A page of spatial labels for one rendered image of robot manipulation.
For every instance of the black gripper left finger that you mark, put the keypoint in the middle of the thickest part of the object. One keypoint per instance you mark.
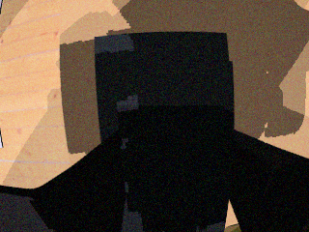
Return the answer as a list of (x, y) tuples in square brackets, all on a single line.
[(87, 197)]

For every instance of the light wood floor panel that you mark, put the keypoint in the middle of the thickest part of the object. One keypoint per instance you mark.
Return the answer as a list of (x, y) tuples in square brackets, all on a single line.
[(268, 43)]

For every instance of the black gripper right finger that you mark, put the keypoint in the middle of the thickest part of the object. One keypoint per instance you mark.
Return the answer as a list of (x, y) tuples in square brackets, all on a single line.
[(269, 188)]

